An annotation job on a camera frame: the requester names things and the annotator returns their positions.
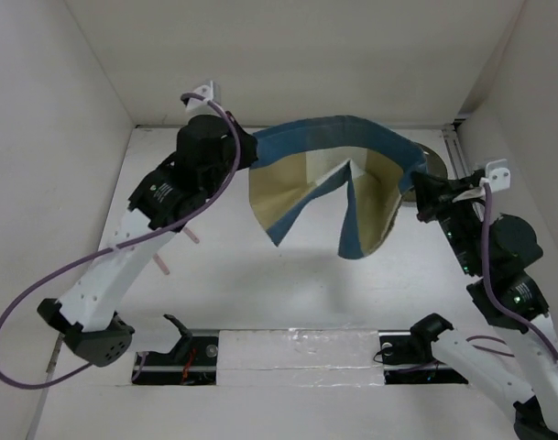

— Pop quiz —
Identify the pink handled knife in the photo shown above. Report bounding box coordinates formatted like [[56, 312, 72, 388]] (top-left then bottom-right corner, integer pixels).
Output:
[[182, 227, 200, 244]]

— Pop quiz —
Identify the dark olive round plate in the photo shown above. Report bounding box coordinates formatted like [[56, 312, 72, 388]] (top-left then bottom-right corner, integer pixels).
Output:
[[399, 145, 449, 210]]

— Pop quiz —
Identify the pink handled fork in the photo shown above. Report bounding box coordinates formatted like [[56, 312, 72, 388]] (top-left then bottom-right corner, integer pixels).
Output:
[[153, 255, 170, 276]]

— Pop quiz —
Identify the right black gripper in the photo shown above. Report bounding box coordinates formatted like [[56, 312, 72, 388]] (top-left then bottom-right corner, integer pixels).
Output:
[[410, 168, 482, 273]]

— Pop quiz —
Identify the aluminium rail right side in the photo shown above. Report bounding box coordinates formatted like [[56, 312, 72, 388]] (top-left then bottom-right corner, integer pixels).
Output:
[[442, 124, 471, 179]]

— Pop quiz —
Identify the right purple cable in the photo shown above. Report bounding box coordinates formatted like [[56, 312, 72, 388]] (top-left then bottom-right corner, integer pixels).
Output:
[[406, 181, 558, 381]]

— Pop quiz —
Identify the purple cable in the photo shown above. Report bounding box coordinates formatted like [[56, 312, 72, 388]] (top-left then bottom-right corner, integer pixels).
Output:
[[0, 93, 241, 391], [406, 181, 558, 381]]

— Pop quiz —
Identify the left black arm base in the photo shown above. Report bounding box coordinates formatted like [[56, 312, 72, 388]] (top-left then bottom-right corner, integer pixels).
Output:
[[131, 314, 220, 386]]

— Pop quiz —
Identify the blue beige cloth placemat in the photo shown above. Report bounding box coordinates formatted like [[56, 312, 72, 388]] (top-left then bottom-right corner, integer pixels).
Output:
[[248, 115, 427, 260]]

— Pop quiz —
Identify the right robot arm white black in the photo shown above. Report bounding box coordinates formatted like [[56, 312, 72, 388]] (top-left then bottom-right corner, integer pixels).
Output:
[[409, 171, 558, 439]]

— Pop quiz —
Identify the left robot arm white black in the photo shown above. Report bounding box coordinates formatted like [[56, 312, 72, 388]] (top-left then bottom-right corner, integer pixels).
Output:
[[37, 113, 257, 368]]

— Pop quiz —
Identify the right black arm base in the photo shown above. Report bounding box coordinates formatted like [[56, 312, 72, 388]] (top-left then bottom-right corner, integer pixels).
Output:
[[373, 331, 468, 386]]

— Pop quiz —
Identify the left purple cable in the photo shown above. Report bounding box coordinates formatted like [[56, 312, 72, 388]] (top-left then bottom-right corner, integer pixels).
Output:
[[0, 93, 241, 391]]

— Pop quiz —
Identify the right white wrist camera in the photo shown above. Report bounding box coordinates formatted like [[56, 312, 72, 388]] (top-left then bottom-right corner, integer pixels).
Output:
[[475, 159, 511, 193]]

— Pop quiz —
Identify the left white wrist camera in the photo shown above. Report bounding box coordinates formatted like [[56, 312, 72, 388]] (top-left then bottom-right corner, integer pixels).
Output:
[[181, 80, 221, 116]]

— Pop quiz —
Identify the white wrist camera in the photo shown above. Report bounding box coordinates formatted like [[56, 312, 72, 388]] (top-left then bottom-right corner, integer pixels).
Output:
[[181, 80, 221, 116], [475, 159, 511, 193]]

